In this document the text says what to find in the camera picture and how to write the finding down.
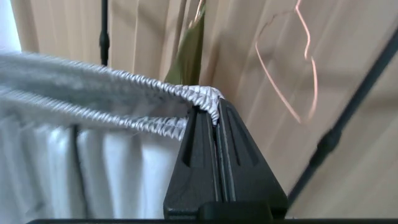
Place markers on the green printed t-shirt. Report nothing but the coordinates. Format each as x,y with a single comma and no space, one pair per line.
189,53

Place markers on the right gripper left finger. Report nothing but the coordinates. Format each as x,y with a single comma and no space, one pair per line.
192,180

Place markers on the pink clothes hanger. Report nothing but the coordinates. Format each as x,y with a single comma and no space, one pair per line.
273,82

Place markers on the black clothes rack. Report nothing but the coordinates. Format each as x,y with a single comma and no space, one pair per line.
329,140

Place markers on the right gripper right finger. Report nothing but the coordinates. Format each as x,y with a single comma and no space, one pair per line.
252,180

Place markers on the pale grey shorts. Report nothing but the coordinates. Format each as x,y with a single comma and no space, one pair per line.
62,77

